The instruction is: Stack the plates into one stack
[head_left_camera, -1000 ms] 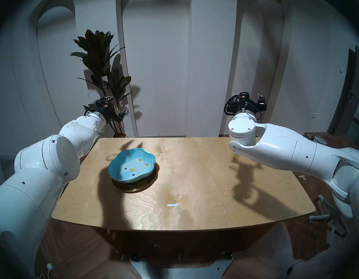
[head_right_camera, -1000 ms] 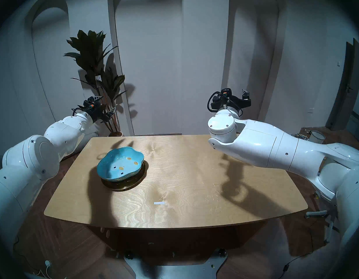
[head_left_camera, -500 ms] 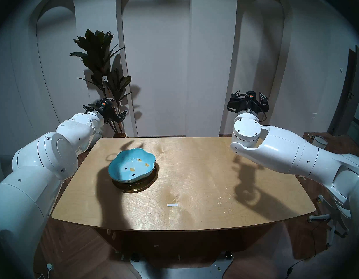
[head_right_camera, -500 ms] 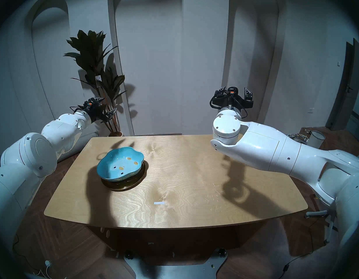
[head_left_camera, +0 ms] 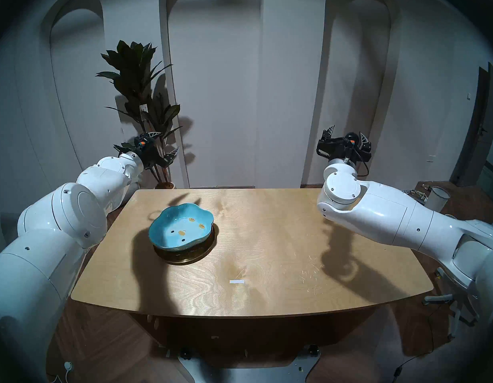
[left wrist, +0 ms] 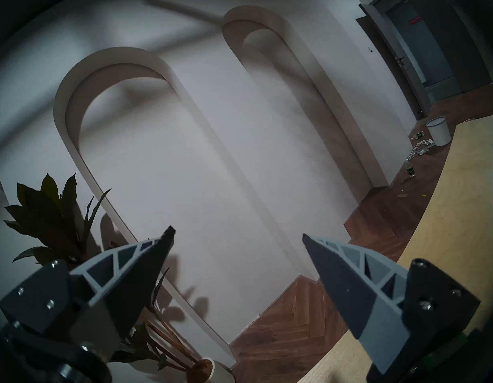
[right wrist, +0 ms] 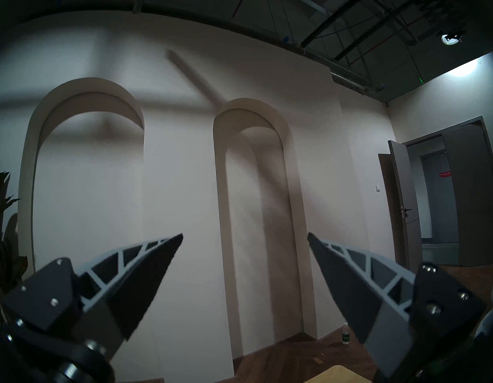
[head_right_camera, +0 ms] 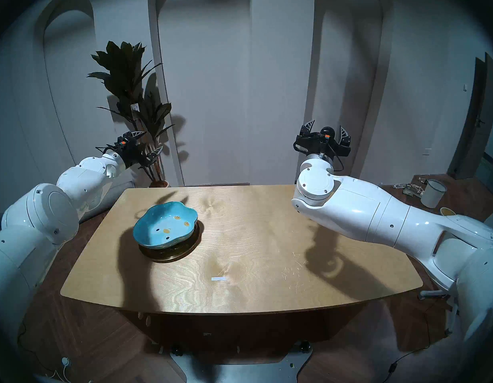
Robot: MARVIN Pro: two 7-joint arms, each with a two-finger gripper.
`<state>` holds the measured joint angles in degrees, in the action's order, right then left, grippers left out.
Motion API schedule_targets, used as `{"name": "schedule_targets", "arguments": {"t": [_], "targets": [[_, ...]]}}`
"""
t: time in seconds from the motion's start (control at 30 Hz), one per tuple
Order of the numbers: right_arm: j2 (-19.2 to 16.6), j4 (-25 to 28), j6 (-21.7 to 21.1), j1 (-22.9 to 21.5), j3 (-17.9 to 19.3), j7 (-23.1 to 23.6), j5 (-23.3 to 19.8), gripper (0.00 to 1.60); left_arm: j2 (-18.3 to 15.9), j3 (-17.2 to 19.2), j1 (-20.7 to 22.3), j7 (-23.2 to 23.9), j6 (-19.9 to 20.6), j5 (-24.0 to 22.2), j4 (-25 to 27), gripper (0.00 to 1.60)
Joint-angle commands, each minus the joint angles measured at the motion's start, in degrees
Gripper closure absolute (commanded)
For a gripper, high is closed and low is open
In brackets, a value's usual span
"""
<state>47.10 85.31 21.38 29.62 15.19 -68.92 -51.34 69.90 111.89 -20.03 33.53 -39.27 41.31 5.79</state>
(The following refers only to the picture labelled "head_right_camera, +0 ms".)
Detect power strip with cables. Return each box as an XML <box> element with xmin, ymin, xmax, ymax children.
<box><xmin>393</xmin><ymin>178</ymin><xmax>426</xmax><ymax>197</ymax></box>

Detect tall green leafy plant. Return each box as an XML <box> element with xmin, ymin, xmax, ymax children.
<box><xmin>87</xmin><ymin>40</ymin><xmax>175</xmax><ymax>183</ymax></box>

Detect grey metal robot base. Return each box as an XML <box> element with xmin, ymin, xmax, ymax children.
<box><xmin>170</xmin><ymin>340</ymin><xmax>314</xmax><ymax>383</ymax></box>

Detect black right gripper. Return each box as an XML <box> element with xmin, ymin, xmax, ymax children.
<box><xmin>293</xmin><ymin>120</ymin><xmax>351</xmax><ymax>158</ymax></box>

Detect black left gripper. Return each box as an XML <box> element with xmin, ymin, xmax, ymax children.
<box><xmin>113</xmin><ymin>131</ymin><xmax>164</xmax><ymax>168</ymax></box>

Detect blue chick face plate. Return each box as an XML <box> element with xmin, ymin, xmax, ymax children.
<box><xmin>133</xmin><ymin>201</ymin><xmax>199</xmax><ymax>249</ymax></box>

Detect white office chair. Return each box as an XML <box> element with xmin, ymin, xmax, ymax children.
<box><xmin>418</xmin><ymin>209</ymin><xmax>493</xmax><ymax>335</ymax></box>

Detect dark grey door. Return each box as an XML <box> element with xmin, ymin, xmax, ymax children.
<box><xmin>448</xmin><ymin>53</ymin><xmax>493</xmax><ymax>180</ymax></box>

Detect white bucket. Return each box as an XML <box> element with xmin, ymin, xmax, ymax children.
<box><xmin>420</xmin><ymin>180</ymin><xmax>447</xmax><ymax>209</ymax></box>

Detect gold metal bowl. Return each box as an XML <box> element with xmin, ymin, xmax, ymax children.
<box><xmin>138</xmin><ymin>221</ymin><xmax>204</xmax><ymax>263</ymax></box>

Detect white floor plug with cable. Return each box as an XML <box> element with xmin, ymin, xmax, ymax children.
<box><xmin>31</xmin><ymin>356</ymin><xmax>72</xmax><ymax>381</ymax></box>

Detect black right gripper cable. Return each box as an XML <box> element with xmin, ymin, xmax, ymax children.
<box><xmin>325</xmin><ymin>141</ymin><xmax>345</xmax><ymax>173</ymax></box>

